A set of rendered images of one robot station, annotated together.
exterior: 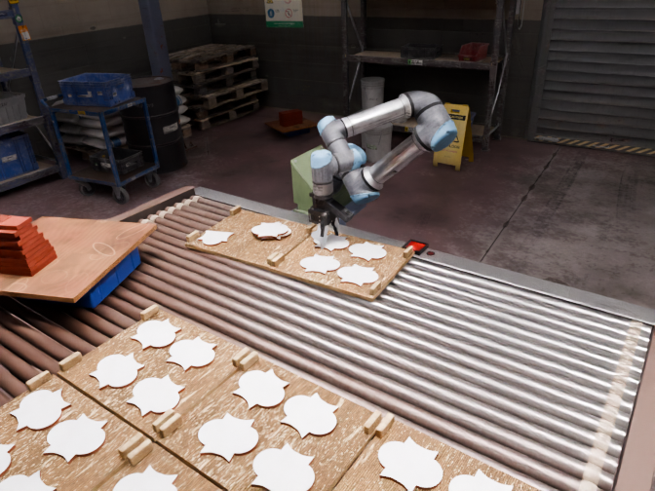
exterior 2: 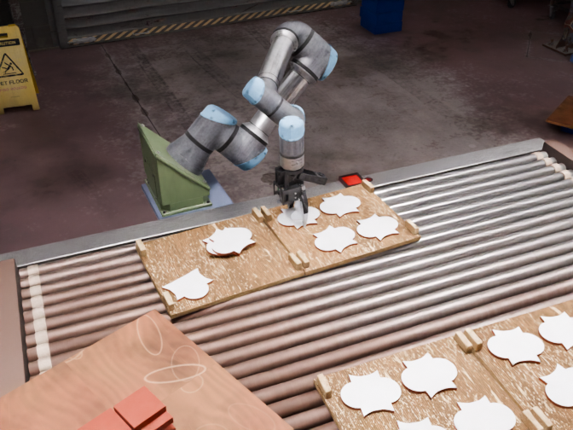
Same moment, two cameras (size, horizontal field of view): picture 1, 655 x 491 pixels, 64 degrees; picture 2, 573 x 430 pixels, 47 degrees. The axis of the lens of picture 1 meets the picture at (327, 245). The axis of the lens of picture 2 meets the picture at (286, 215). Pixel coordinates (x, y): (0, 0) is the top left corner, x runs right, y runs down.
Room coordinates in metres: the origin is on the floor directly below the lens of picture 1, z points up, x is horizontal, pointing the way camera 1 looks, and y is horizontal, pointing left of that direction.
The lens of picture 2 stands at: (0.87, 1.49, 2.17)
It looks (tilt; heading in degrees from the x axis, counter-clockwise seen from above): 35 degrees down; 302
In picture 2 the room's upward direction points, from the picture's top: straight up
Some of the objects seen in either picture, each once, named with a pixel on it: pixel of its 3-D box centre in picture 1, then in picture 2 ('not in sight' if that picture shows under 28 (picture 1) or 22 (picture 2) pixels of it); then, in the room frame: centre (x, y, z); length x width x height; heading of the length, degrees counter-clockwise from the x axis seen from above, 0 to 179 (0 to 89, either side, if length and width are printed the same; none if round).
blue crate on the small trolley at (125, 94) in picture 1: (97, 89); not in sight; (4.76, 1.96, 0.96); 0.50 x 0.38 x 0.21; 72
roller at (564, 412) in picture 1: (292, 307); (379, 288); (1.41, 0.12, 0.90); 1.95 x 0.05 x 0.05; 54
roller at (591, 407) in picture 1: (302, 300); (371, 278); (1.45, 0.09, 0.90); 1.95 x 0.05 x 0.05; 54
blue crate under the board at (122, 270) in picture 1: (78, 269); not in sight; (1.60, 0.88, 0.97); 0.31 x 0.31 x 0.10; 76
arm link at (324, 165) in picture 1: (322, 167); (292, 136); (1.79, 0.01, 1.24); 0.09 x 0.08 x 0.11; 120
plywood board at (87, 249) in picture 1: (56, 253); (124, 429); (1.61, 0.95, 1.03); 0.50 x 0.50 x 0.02; 76
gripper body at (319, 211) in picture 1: (323, 207); (290, 182); (1.79, 0.01, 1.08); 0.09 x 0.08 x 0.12; 58
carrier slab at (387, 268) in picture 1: (343, 260); (337, 225); (1.65, -0.06, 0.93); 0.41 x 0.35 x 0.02; 58
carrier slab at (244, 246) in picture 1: (252, 237); (217, 259); (1.87, 0.30, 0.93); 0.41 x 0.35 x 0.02; 59
